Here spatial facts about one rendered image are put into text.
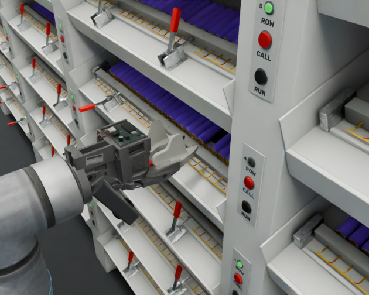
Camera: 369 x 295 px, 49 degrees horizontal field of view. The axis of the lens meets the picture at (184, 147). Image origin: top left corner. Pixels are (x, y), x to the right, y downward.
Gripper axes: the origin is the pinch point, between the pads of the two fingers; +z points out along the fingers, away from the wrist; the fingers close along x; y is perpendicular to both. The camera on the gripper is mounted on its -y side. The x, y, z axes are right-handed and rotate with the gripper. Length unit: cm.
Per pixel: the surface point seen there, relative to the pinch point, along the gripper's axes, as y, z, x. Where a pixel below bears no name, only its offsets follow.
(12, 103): -65, 8, 170
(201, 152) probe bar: -3.1, 4.1, 0.5
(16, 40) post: -15, 6, 118
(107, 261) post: -75, 1, 48
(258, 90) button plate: 17.8, -1.7, -17.0
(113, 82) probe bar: -2.9, 5.8, 36.6
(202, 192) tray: -7.0, 0.2, -4.7
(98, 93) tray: -6.4, 3.2, 40.2
